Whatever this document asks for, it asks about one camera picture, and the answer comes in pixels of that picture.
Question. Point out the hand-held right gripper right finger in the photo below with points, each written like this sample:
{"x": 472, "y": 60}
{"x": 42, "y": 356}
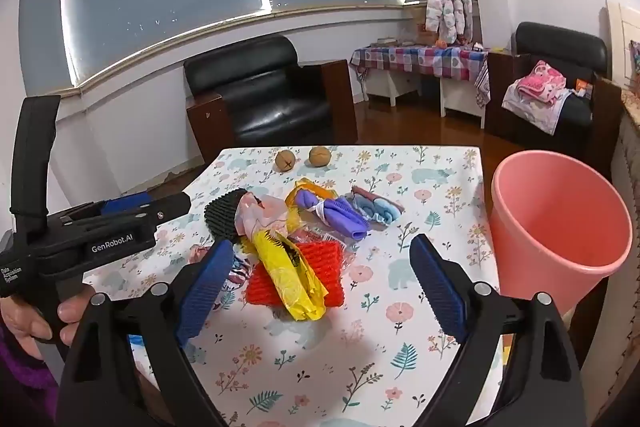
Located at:
{"x": 440, "y": 289}

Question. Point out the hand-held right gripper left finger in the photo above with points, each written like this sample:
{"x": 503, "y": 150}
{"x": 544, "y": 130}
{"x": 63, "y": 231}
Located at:
{"x": 206, "y": 287}

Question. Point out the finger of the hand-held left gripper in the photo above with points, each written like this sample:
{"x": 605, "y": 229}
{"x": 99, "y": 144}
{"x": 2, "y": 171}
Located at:
{"x": 172, "y": 207}
{"x": 127, "y": 204}

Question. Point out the pink black printed wrapper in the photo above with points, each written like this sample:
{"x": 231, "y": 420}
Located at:
{"x": 236, "y": 276}

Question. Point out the black foam net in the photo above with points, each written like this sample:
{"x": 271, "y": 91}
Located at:
{"x": 225, "y": 214}

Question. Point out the maroon and blue paper wrapper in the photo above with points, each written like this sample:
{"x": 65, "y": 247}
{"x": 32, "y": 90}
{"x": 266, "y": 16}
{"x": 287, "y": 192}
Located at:
{"x": 375, "y": 207}

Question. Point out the pink plastic bin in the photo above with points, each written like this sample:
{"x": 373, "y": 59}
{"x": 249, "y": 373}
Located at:
{"x": 550, "y": 227}

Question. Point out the person's left forearm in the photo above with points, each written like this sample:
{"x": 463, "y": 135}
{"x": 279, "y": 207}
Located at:
{"x": 20, "y": 382}

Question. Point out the person's left hand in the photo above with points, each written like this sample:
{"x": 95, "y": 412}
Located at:
{"x": 75, "y": 309}

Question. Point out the yellow plastic bag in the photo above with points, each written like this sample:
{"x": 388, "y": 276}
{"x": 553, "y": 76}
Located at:
{"x": 287, "y": 279}

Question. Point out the colourful printed card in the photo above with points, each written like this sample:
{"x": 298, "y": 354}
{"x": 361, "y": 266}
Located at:
{"x": 506, "y": 347}

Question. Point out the pink floral plastic bag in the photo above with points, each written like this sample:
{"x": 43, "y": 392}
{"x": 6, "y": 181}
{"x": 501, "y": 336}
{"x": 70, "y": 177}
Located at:
{"x": 260, "y": 217}

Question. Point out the red foam net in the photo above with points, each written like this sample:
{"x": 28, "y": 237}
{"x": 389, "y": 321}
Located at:
{"x": 325, "y": 267}

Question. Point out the clear red plastic wrapper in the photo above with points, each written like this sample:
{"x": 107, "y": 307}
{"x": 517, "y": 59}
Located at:
{"x": 316, "y": 236}

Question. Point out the brown walnut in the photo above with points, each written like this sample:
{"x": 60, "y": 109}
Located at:
{"x": 320, "y": 156}
{"x": 285, "y": 160}

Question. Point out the beige stool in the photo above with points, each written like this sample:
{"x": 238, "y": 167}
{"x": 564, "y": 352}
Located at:
{"x": 565, "y": 315}

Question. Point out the purple plastic bag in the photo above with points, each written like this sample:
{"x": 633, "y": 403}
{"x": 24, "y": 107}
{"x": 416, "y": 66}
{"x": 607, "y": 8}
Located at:
{"x": 335, "y": 213}

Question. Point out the black leather armchair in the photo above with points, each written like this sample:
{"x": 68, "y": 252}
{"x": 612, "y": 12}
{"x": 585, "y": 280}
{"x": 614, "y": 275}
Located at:
{"x": 560, "y": 47}
{"x": 260, "y": 102}

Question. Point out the orange plastic wrapper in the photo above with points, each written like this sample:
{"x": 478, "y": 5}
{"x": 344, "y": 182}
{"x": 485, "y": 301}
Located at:
{"x": 320, "y": 190}

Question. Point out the white table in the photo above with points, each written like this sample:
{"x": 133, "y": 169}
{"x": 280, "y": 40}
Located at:
{"x": 462, "y": 99}

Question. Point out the white cloth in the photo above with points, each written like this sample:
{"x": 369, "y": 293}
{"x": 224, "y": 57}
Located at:
{"x": 530, "y": 112}

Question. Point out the pink folded clothes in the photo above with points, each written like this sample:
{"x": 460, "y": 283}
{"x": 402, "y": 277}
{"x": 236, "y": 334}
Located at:
{"x": 542, "y": 82}

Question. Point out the chequered tablecloth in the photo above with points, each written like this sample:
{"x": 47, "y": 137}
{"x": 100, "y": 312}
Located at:
{"x": 420, "y": 57}

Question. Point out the small orange box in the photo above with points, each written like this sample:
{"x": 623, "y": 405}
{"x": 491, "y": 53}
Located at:
{"x": 582, "y": 88}

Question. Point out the colourful picture book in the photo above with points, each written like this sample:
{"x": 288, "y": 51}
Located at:
{"x": 636, "y": 59}

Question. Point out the white framed board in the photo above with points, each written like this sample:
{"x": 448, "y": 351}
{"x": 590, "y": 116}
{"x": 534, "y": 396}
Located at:
{"x": 620, "y": 27}

